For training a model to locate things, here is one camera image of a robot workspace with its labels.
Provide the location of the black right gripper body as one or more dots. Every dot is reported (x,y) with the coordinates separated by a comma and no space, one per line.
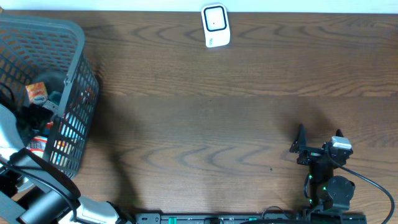
(310,157)

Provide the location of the grey plastic shopping basket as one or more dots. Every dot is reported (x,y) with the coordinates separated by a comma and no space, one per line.
(38,49)

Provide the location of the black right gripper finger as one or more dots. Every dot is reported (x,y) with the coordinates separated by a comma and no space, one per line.
(339,133)
(300,143)

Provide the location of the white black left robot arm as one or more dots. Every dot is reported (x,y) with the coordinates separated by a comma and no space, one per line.
(54,199)

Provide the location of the blue mouthwash bottle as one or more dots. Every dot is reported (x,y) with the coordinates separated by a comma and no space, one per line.
(53,101)

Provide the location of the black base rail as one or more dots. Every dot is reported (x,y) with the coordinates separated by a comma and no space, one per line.
(278,217)

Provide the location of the small orange carton box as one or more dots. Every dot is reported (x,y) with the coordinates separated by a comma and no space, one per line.
(37,93)

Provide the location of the white barcode scanner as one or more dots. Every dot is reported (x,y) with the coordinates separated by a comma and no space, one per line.
(215,25)

